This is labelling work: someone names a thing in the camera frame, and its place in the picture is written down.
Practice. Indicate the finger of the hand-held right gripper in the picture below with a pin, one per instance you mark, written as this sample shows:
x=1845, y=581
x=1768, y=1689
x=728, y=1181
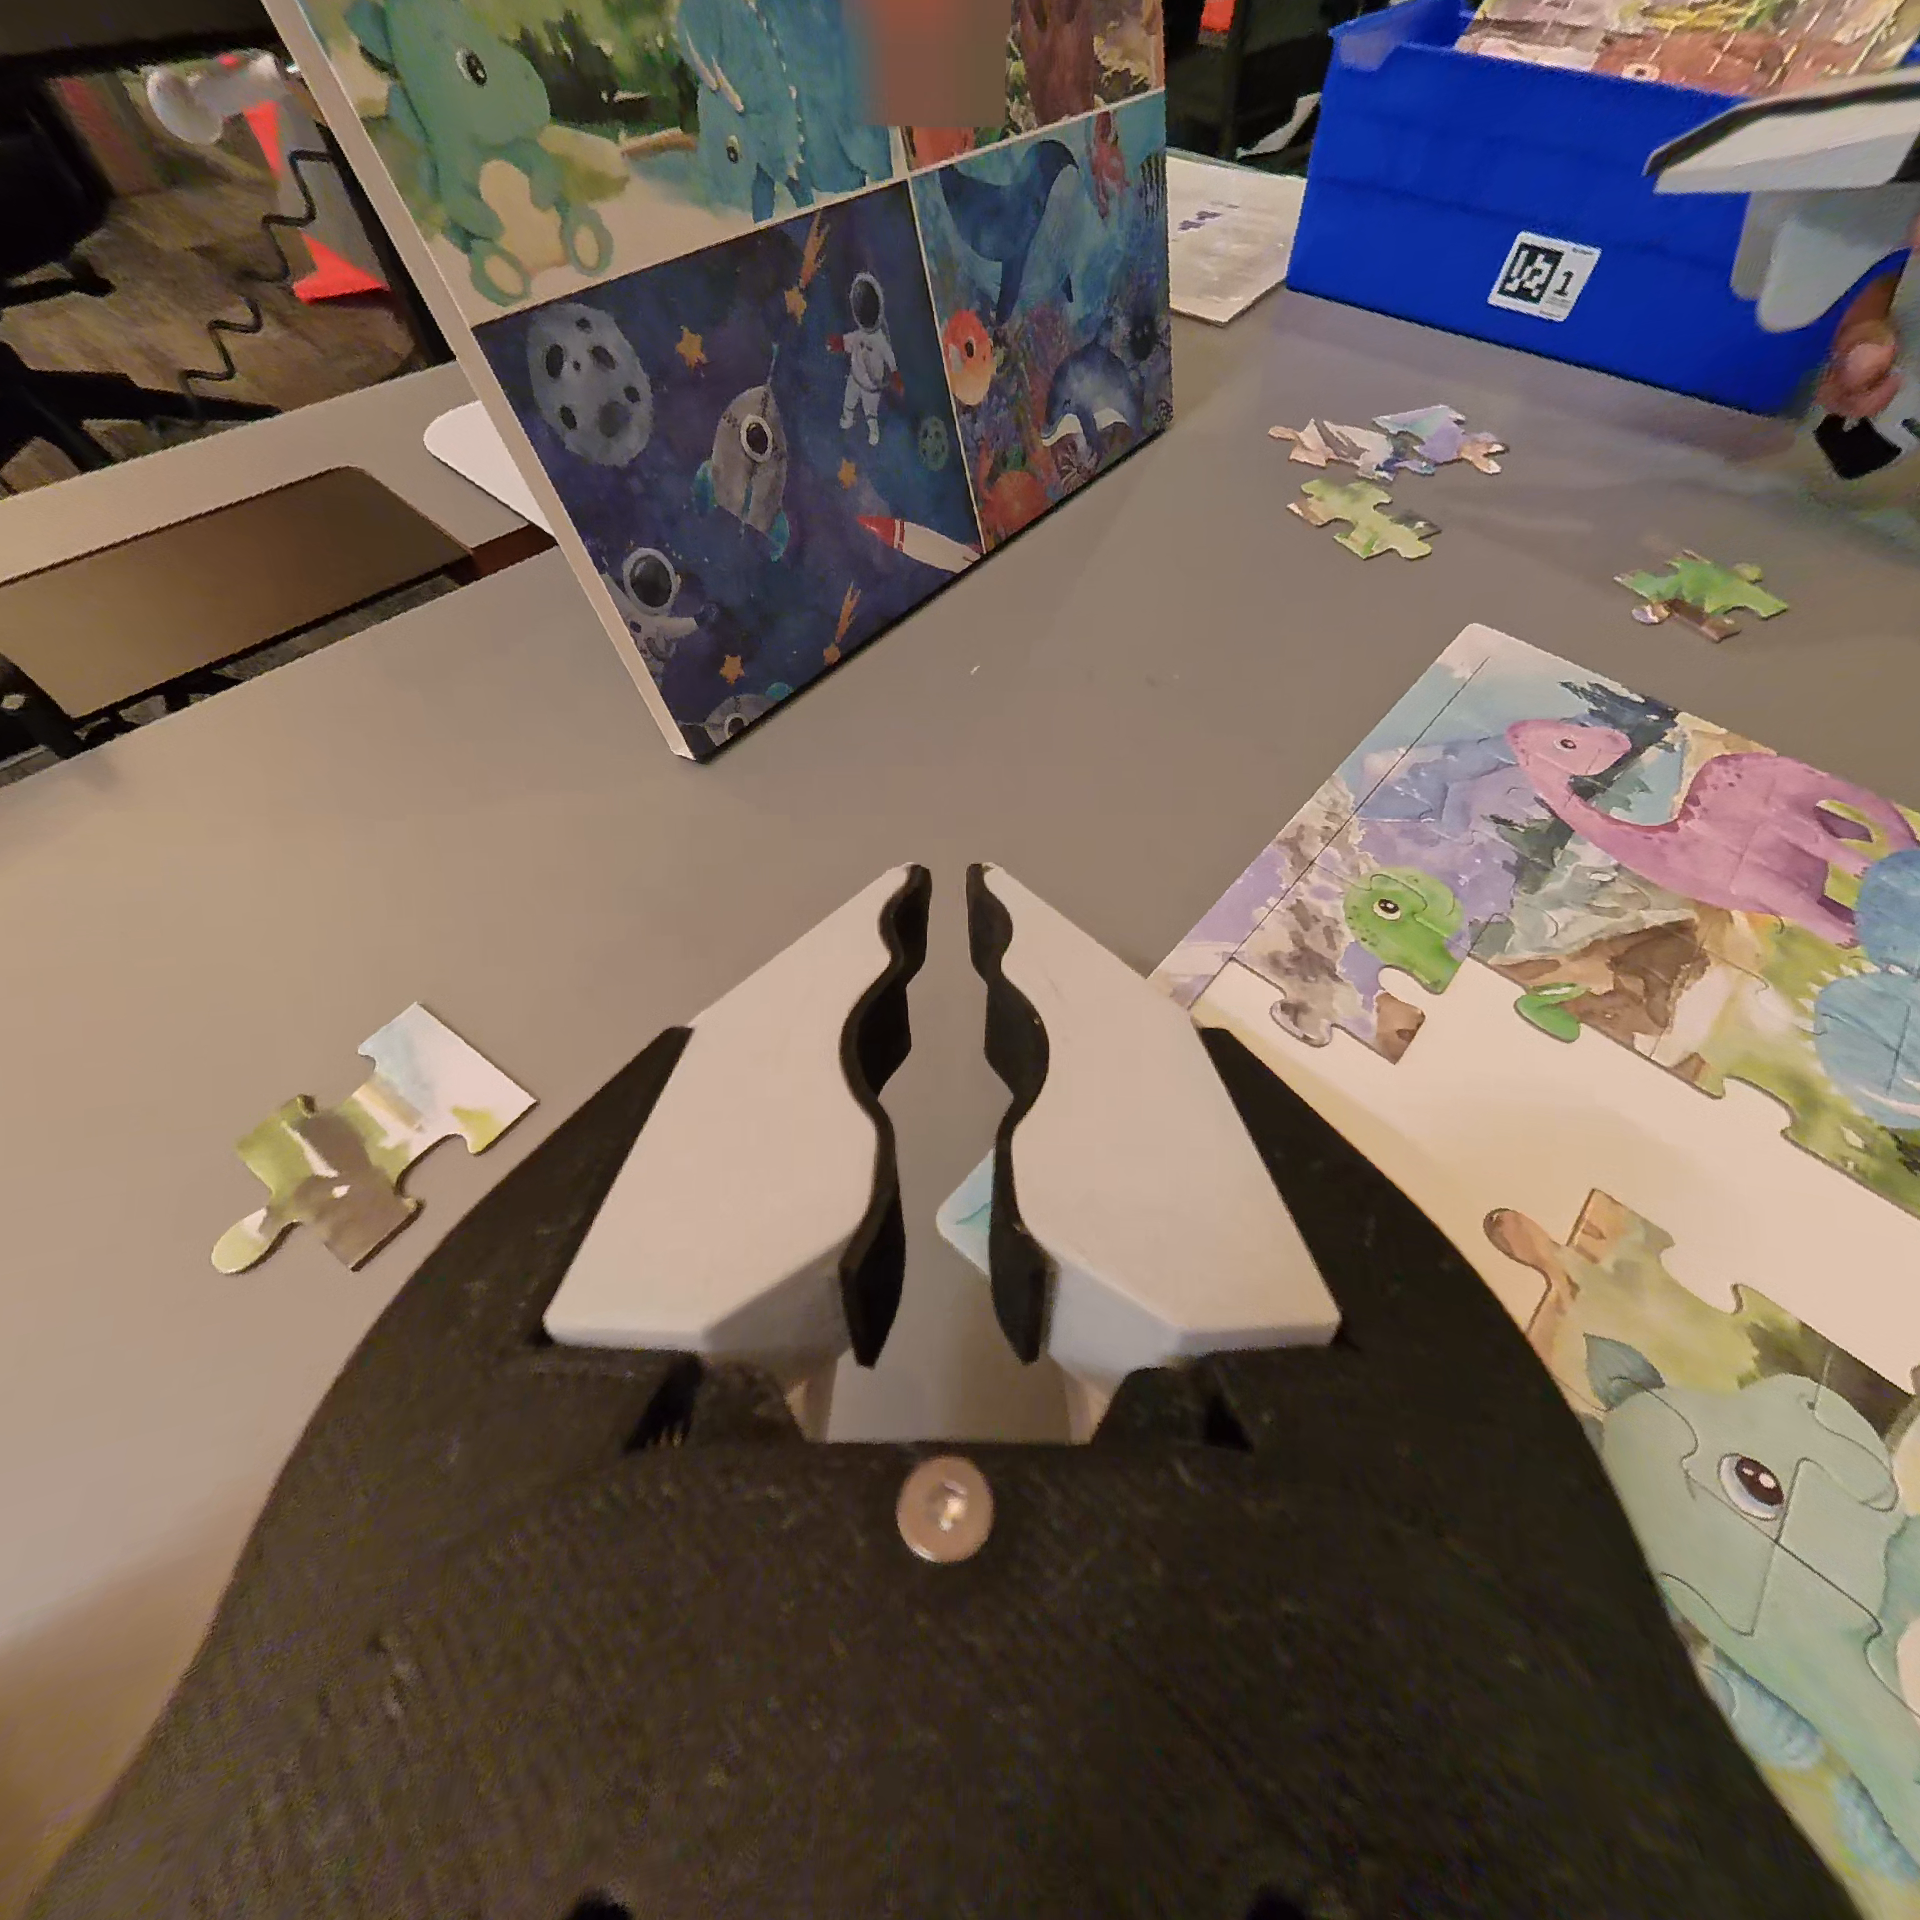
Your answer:
x=1799, y=143

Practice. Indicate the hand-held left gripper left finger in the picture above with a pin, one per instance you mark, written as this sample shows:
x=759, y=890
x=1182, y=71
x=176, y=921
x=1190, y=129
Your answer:
x=720, y=1185

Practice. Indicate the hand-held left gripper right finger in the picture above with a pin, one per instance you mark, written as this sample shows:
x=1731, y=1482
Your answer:
x=1172, y=1185

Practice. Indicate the white and green puzzle piece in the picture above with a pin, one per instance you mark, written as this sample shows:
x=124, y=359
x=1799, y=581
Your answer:
x=359, y=1155

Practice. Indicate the dinosaur jigsaw puzzle board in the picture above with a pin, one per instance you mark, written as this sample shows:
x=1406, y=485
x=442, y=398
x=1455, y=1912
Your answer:
x=1694, y=825

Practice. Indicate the person's right hand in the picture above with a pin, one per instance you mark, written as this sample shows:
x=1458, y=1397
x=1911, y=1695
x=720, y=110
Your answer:
x=1868, y=368

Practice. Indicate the colourful puzzle board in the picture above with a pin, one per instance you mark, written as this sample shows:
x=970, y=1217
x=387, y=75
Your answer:
x=1652, y=38

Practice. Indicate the white printed tag sticker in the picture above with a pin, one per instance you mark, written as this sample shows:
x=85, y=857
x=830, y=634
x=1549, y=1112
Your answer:
x=1546, y=277

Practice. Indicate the green and brown puzzle piece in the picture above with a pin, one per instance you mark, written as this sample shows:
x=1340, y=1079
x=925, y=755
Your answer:
x=1704, y=587

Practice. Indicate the blue plastic bin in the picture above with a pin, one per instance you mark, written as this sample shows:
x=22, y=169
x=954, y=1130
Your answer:
x=1396, y=194

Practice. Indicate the purple puzzle piece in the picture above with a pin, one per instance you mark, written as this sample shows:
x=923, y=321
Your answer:
x=1440, y=437

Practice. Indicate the grey and tan puzzle piece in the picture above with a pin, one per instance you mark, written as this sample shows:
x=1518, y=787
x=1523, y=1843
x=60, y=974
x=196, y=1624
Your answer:
x=1335, y=447

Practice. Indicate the light green puzzle piece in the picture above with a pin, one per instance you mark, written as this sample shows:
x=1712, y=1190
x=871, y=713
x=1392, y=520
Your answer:
x=1365, y=521

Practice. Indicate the printed jigsaw puzzle box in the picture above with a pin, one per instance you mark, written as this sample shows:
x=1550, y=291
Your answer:
x=751, y=450

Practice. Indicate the white stand base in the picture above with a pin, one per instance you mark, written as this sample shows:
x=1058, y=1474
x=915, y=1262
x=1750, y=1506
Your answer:
x=488, y=464

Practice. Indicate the tan chair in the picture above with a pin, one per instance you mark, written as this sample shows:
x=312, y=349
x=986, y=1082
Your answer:
x=224, y=585

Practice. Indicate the white handset device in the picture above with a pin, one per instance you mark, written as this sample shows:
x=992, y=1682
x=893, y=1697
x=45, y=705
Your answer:
x=212, y=91

